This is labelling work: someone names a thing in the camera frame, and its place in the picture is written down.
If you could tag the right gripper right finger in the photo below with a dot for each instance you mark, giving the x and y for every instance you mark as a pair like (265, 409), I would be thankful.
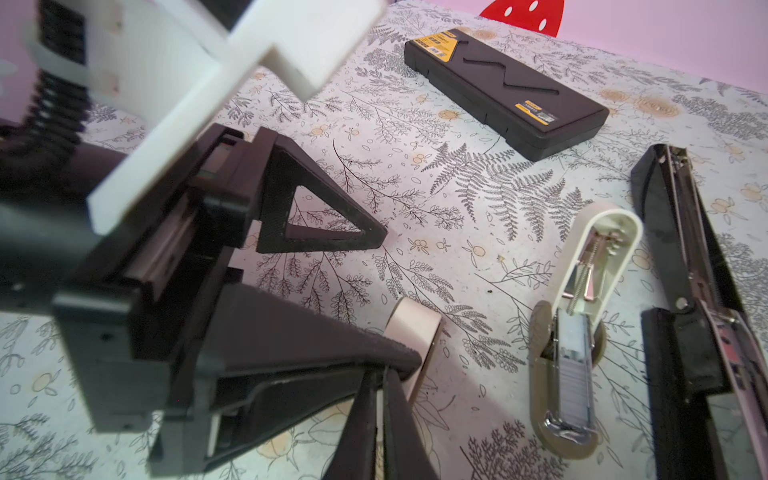
(404, 455)

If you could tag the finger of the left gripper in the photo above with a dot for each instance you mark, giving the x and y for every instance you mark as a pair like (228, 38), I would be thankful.
(300, 208)
(263, 365)

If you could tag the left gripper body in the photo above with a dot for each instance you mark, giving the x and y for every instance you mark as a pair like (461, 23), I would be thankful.
(128, 303)

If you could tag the black stapler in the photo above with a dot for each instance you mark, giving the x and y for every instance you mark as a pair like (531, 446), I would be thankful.
(706, 373)

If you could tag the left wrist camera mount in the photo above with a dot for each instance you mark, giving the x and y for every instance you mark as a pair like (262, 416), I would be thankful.
(174, 65)

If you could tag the black tool case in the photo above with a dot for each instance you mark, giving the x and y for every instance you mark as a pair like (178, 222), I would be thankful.
(534, 114)

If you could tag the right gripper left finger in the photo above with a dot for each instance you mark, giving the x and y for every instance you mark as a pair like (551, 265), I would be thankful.
(355, 455)

